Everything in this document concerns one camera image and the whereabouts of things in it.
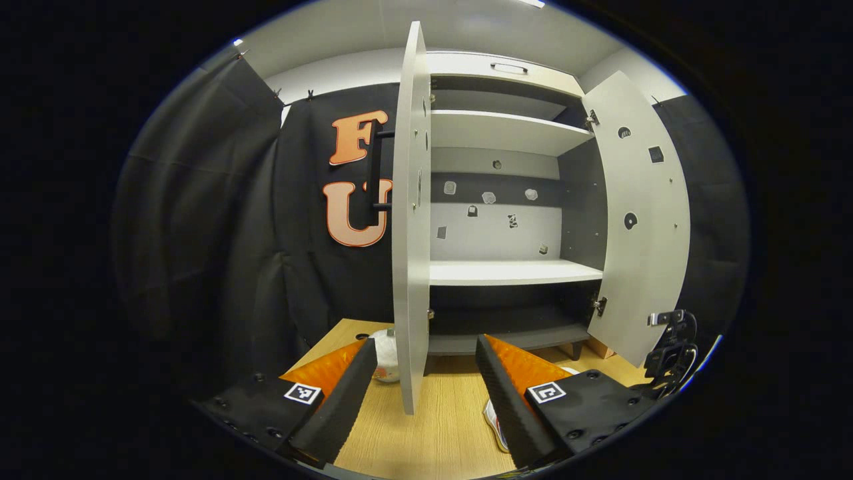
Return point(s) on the ceiling light strip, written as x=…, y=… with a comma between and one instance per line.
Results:
x=533, y=3

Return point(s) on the black backdrop cloth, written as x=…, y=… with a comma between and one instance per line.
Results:
x=200, y=233

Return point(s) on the white cabinet door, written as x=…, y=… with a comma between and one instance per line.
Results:
x=410, y=266
x=646, y=266

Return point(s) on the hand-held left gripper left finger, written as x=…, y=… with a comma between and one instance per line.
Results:
x=343, y=406

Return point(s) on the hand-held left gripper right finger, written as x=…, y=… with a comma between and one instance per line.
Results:
x=506, y=406

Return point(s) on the white shoe cabinet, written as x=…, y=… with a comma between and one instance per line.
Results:
x=513, y=272

